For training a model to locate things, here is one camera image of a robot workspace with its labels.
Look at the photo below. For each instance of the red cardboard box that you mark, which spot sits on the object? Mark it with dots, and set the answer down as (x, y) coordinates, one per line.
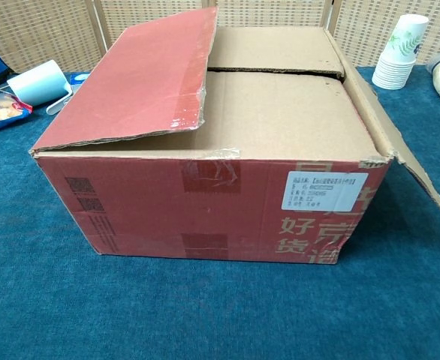
(148, 202)

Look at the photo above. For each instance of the blue white toothpaste box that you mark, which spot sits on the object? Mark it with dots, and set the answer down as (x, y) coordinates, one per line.
(78, 79)

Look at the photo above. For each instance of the blue table cloth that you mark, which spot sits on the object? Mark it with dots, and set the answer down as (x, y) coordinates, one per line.
(92, 300)

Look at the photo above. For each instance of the light blue plastic mug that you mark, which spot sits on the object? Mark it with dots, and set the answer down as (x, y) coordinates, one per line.
(40, 84)

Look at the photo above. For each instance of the stack of paper cups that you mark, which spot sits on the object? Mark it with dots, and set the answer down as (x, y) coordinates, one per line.
(398, 56)

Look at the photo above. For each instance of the blue cookie snack bag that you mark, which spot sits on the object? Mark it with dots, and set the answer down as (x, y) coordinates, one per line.
(0, 112)

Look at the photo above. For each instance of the wooden woven folding screen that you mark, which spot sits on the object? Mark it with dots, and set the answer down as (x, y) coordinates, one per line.
(36, 33)

